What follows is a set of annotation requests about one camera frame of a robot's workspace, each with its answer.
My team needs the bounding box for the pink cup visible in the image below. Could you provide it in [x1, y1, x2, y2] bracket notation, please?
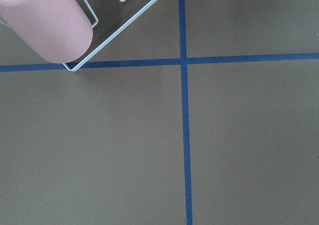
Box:
[0, 0, 93, 63]

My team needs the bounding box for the white wire rack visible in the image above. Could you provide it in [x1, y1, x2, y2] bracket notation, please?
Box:
[0, 0, 158, 72]

